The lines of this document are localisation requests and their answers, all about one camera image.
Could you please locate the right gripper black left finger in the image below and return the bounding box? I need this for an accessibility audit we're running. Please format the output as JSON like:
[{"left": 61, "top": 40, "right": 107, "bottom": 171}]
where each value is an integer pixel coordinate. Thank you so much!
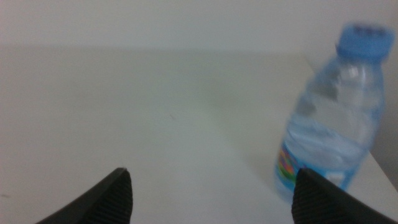
[{"left": 35, "top": 167, "right": 134, "bottom": 224}]

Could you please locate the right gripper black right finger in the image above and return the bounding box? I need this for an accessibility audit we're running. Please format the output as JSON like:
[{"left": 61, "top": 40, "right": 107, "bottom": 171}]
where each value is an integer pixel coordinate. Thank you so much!
[{"left": 291, "top": 168, "right": 398, "bottom": 224}]

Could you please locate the clear water bottle blue cap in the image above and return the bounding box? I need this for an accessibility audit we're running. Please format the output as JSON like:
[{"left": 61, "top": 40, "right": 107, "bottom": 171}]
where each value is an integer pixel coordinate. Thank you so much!
[{"left": 273, "top": 21, "right": 396, "bottom": 203}]

